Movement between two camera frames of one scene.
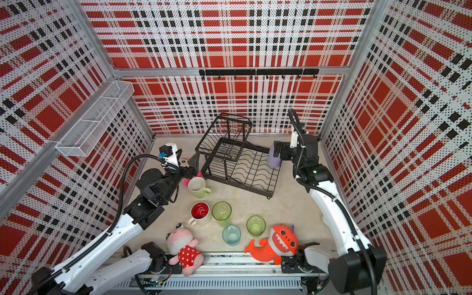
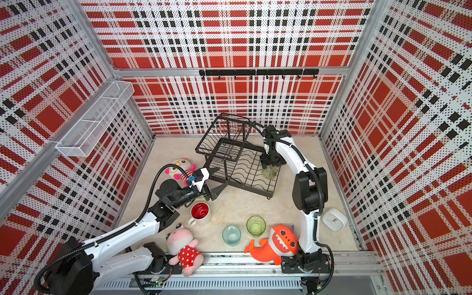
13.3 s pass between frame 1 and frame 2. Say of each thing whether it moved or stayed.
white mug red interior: stayed
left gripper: moved
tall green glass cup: moved
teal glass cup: stayed
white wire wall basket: stayed
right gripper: moved
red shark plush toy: stayed
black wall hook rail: stayed
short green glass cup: stayed
